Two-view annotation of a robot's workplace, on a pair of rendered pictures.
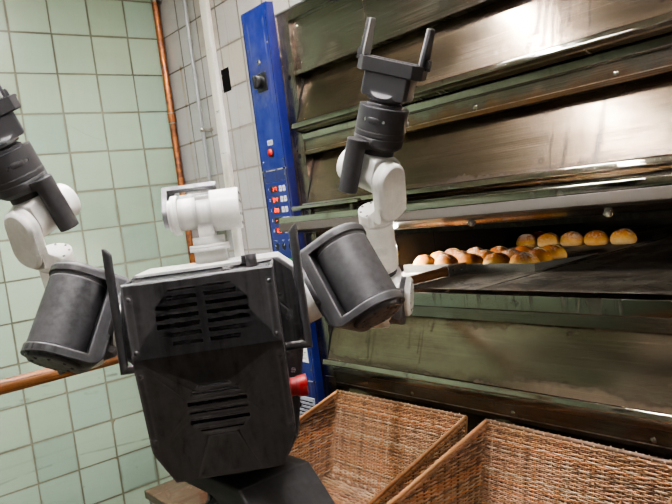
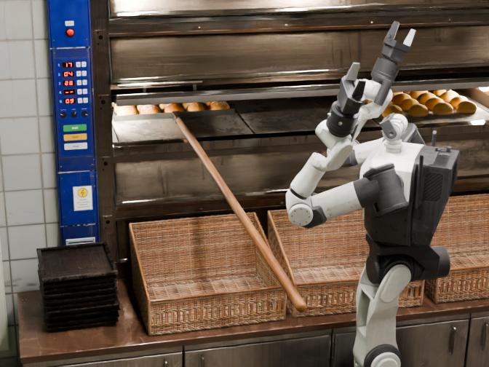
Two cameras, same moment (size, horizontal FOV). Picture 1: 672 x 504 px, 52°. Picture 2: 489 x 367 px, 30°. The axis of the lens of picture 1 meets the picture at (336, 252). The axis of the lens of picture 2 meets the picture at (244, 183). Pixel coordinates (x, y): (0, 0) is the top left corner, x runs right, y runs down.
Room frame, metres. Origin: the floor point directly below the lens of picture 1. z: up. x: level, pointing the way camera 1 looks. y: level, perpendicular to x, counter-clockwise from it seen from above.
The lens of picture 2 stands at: (0.37, 3.05, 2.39)
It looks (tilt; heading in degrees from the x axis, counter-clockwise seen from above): 21 degrees down; 294
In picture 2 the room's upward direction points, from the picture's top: 1 degrees clockwise
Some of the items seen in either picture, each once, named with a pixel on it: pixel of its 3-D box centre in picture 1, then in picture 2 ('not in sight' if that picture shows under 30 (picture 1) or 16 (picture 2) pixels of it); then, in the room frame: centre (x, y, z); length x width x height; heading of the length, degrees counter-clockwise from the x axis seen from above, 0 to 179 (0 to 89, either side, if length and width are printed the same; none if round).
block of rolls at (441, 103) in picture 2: not in sight; (407, 93); (1.40, -1.21, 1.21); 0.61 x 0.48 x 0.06; 128
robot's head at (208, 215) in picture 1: (209, 218); (394, 130); (1.09, 0.19, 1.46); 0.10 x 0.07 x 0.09; 94
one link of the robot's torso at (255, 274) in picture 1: (220, 351); (407, 190); (1.03, 0.19, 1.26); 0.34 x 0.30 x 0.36; 94
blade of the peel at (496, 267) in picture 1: (496, 259); (167, 103); (2.36, -0.55, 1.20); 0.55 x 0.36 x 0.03; 39
